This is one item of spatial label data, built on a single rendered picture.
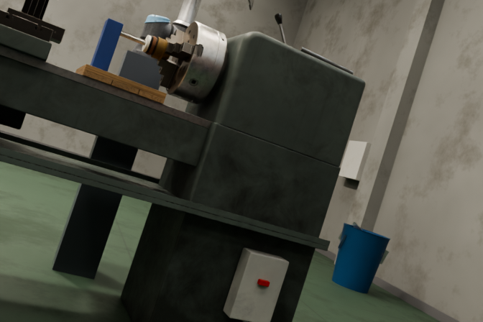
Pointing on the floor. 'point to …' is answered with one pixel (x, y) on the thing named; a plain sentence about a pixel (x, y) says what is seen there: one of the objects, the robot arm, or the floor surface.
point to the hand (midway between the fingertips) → (235, 3)
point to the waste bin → (359, 257)
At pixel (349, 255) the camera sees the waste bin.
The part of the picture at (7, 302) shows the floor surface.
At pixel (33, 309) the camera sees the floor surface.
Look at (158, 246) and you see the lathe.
